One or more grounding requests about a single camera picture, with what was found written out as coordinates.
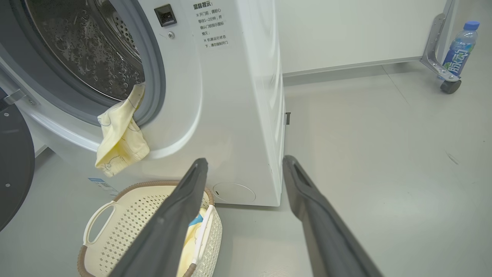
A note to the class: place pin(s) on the cream garment with blue trim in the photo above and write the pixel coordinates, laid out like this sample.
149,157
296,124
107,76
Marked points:
190,242

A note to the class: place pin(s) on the grey washing machine door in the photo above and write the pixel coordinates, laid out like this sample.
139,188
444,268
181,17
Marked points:
13,161

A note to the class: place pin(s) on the white front-load washing machine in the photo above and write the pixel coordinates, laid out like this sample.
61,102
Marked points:
230,115

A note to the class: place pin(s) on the black door latch socket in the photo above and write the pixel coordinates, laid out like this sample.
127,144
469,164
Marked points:
165,15

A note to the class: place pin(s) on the cream perforated laundry basket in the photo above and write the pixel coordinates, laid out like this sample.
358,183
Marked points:
127,223

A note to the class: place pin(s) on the metal door hinge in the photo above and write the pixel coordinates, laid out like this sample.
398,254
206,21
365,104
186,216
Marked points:
17,97

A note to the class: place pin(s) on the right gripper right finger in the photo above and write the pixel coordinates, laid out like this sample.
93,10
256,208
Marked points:
326,231

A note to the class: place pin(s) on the plain cream printed garment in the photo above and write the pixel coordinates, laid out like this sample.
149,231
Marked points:
121,138

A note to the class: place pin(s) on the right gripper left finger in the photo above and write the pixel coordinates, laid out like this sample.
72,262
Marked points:
169,231

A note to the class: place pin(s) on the blue energy label sticker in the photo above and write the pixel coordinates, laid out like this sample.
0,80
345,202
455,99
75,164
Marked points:
102,186

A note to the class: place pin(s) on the round drain filter cover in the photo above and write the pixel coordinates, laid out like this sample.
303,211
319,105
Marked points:
234,193

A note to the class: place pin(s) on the blue label water bottle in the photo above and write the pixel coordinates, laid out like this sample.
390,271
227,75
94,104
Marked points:
459,50

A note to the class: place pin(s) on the metal bracket with caster wheel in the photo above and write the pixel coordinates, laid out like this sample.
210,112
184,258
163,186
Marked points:
432,57

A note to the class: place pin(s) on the stainless steel washer drum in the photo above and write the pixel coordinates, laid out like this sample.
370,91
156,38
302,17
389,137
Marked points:
77,46

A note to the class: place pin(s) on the white partition panel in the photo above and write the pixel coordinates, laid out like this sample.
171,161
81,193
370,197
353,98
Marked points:
346,30

